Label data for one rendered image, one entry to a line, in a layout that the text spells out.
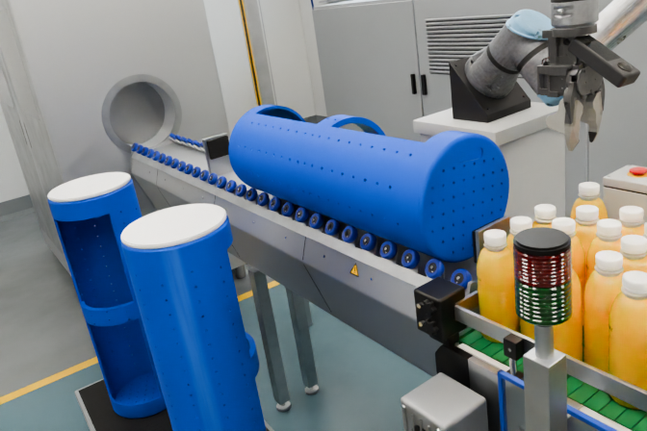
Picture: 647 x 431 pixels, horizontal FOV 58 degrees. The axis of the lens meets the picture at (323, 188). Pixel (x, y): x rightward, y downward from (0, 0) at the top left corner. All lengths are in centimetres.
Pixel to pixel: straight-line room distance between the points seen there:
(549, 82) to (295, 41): 588
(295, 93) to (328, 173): 549
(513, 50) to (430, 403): 94
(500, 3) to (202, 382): 223
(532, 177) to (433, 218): 59
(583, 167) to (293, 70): 449
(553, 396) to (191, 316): 99
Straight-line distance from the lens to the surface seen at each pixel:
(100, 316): 224
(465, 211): 130
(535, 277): 71
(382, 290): 143
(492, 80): 171
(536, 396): 82
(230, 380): 168
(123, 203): 211
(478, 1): 318
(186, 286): 152
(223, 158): 235
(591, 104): 115
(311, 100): 703
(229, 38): 652
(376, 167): 131
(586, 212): 118
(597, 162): 303
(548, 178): 182
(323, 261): 161
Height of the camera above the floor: 156
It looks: 19 degrees down
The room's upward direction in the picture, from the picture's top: 9 degrees counter-clockwise
